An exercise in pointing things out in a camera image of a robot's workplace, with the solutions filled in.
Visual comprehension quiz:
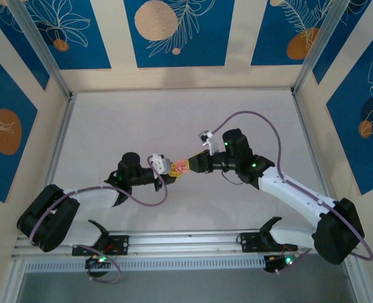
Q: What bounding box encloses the black left controller board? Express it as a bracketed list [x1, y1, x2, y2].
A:
[85, 255, 110, 278]

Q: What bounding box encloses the black controller board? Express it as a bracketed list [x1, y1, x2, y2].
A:
[263, 254, 300, 275]
[85, 255, 110, 278]

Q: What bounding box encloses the black right controller board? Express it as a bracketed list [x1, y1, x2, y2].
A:
[263, 254, 300, 275]

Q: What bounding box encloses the thin black wire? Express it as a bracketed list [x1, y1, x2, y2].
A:
[220, 172, 249, 188]

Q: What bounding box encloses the aluminium mounting rail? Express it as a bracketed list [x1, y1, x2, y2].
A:
[11, 232, 360, 258]

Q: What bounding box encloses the aluminium side rail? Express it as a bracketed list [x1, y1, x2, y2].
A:
[292, 90, 335, 203]
[47, 93, 78, 190]

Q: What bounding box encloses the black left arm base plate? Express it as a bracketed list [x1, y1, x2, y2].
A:
[71, 235, 130, 257]

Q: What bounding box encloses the grey slotted cable duct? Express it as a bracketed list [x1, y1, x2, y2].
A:
[25, 255, 300, 273]

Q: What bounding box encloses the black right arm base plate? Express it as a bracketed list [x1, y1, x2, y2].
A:
[239, 232, 299, 253]

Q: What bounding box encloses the aluminium frame post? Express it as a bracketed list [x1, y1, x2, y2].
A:
[6, 0, 75, 100]
[292, 0, 373, 97]

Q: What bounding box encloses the aluminium frame leg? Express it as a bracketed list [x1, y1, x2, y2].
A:
[342, 252, 373, 303]
[0, 257, 26, 303]

